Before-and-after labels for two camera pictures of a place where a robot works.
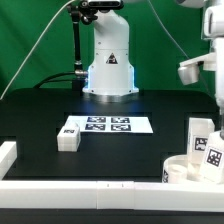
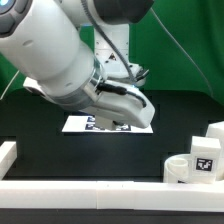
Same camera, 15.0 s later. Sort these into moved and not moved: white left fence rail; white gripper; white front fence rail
Moved: white gripper
Not moved: white front fence rail; white left fence rail
